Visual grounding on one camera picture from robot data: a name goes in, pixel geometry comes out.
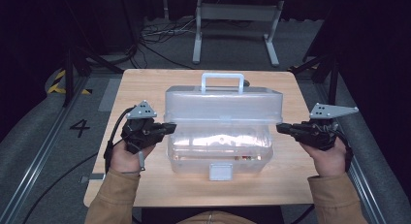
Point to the black metal stand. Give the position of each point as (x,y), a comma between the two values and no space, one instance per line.
(326,72)
(69,75)

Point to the grey metal desk frame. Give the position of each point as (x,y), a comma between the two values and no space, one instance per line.
(237,12)

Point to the person's left hand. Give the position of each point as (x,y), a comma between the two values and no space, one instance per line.
(126,159)

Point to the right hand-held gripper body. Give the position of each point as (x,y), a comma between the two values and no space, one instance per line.
(318,130)

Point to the clear plastic storage box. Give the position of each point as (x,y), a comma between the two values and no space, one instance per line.
(223,120)

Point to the person's tan jacket torso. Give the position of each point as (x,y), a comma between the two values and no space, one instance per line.
(216,218)

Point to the grey tape piece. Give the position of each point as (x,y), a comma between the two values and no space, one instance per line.
(93,177)

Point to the person's right hand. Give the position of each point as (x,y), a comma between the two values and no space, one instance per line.
(328,161)

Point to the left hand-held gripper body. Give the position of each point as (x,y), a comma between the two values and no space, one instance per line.
(142,130)

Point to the aluminium floor rail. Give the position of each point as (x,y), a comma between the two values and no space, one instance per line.
(365,185)
(35,162)

